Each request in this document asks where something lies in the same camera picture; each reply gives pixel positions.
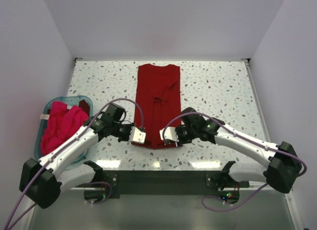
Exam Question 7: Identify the dark red t-shirt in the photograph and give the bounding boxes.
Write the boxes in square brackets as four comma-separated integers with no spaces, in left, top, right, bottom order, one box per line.
[135,64,181,149]

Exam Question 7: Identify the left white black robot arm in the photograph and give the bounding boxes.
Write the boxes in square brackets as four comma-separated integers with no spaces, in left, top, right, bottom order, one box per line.
[19,102,145,209]

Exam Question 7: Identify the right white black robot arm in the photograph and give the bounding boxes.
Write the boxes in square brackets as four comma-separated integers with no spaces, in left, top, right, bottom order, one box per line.
[175,107,307,193]

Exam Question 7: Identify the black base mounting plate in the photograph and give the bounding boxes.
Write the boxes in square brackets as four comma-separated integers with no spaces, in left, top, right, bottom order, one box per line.
[80,170,250,203]

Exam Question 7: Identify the pink t-shirt in basket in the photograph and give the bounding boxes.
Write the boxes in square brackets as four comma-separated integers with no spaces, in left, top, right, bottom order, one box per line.
[41,100,90,156]

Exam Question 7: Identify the teal plastic laundry basket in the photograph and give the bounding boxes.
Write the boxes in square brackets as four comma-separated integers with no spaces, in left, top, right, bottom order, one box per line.
[34,95,93,160]

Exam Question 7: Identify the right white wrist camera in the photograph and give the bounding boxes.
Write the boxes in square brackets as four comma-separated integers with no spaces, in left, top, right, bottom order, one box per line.
[159,127,179,145]

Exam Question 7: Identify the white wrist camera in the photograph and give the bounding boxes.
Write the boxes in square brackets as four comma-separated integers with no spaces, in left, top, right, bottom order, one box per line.
[159,127,179,145]
[129,126,146,144]

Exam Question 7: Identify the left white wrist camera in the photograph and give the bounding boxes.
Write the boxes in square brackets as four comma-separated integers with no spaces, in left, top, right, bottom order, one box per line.
[129,126,146,144]

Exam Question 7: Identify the aluminium frame rail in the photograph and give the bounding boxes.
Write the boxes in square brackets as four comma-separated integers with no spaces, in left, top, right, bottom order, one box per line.
[31,168,293,191]

